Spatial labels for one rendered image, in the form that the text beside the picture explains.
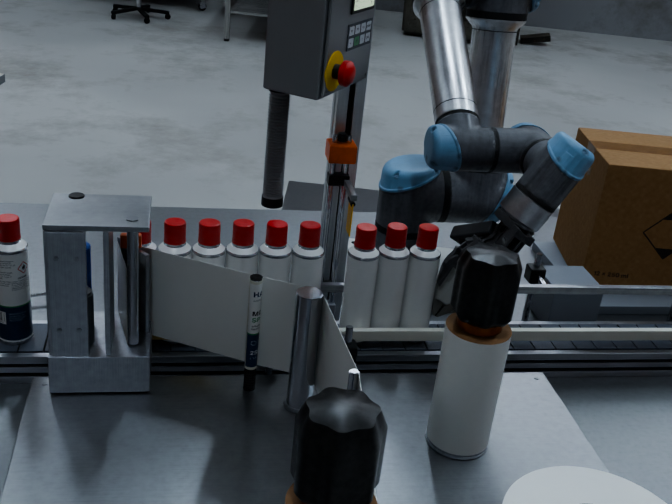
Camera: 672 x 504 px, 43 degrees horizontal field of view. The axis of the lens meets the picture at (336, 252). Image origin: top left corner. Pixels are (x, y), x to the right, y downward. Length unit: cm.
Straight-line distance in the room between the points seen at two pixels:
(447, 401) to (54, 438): 53
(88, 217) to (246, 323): 27
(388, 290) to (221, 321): 29
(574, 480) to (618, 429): 47
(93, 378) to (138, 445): 14
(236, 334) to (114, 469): 27
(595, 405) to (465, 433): 37
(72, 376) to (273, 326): 29
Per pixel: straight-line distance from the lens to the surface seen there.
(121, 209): 122
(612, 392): 155
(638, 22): 1031
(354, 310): 140
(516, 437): 129
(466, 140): 141
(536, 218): 138
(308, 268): 135
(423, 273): 139
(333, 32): 126
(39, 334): 144
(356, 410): 77
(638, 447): 144
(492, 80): 170
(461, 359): 114
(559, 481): 100
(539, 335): 151
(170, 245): 133
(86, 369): 127
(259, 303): 122
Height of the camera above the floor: 163
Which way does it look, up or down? 25 degrees down
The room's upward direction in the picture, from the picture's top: 6 degrees clockwise
